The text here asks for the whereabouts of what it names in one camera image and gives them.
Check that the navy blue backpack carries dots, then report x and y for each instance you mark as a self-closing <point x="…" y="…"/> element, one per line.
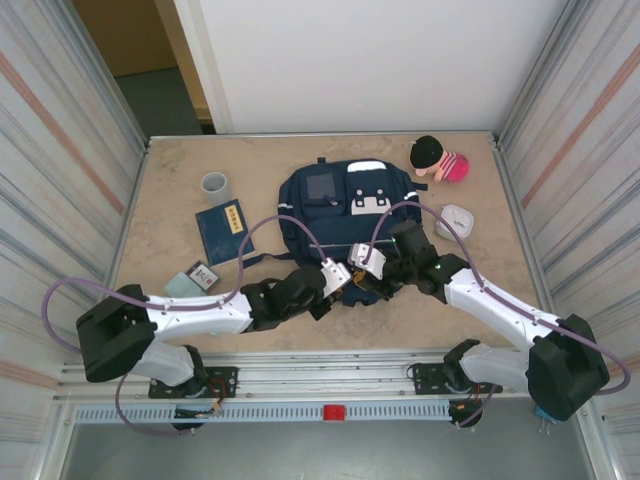
<point x="325" y="210"/>

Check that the blue book with yellow label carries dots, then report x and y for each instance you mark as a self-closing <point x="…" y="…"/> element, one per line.
<point x="222" y="235"/>

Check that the light blue pencil case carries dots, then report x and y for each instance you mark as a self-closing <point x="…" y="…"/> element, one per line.
<point x="180" y="285"/>

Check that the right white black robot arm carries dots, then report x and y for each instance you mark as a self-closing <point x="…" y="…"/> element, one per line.
<point x="500" y="305"/>

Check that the white square box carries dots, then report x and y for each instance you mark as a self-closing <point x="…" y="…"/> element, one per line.
<point x="457" y="224"/>

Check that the red block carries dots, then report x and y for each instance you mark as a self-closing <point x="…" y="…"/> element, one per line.
<point x="334" y="412"/>

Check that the pink plush doll black hair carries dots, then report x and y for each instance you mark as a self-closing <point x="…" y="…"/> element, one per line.
<point x="450" y="165"/>

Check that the grey plastic cup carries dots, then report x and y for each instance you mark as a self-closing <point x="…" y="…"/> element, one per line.
<point x="216" y="187"/>

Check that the blue binder clip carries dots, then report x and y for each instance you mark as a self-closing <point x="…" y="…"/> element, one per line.
<point x="542" y="417"/>

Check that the brown wooden door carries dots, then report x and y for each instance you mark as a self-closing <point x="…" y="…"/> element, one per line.
<point x="135" y="35"/>

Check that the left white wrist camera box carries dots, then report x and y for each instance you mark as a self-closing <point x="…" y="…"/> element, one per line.
<point x="336" y="274"/>

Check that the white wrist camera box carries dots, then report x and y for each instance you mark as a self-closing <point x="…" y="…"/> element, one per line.
<point x="367" y="257"/>
<point x="336" y="274"/>

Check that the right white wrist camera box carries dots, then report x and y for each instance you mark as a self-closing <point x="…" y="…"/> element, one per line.
<point x="367" y="257"/>

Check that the aluminium mounting rail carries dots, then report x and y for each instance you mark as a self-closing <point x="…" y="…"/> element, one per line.
<point x="325" y="372"/>

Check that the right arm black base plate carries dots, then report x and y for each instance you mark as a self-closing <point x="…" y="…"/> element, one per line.
<point x="430" y="375"/>

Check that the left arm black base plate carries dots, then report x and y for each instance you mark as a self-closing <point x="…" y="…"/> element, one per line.
<point x="225" y="380"/>

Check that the translucent enclosure side panel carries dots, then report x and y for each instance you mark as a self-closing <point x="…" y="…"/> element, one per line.
<point x="50" y="175"/>
<point x="590" y="150"/>

